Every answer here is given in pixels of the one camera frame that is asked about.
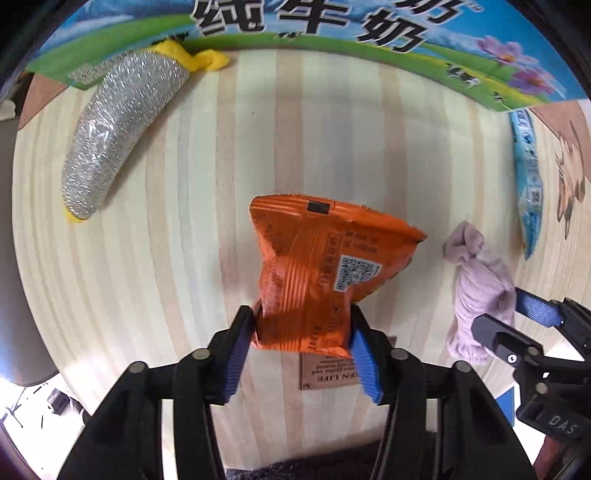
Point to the silver yellow scrubbing sponge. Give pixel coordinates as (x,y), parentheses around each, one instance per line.
(129,98)

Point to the orange snack packet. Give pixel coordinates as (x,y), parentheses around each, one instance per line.
(320,257)

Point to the open cardboard box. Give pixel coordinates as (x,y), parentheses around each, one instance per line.
(487,50)

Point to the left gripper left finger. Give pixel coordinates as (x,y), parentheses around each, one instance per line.
(123,438)

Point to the lilac cloth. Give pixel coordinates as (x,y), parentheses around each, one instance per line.
(483,284)

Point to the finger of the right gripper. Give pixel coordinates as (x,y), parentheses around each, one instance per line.
(548,313)
(502,340)

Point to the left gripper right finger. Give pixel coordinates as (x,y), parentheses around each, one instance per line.
(439,417)

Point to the light blue snack packet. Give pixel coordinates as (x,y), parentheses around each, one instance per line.
(529,184)

